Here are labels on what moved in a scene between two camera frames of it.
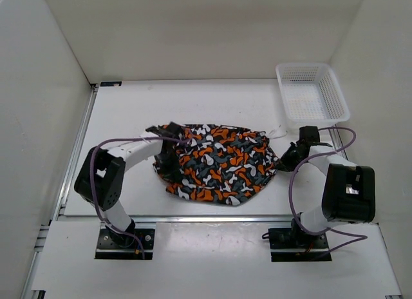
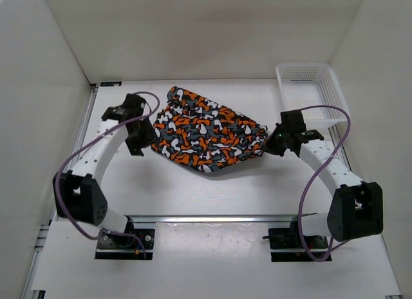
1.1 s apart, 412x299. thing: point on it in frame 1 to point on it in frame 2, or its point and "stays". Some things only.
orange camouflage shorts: [221, 164] to [204, 135]
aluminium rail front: [184, 219] stays
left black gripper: [168, 172] to [151, 138]
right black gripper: [284, 163] to [270, 146]
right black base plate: [283, 247] stays
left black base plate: [141, 247] stays
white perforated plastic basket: [311, 95] stays
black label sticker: [111, 83] stays
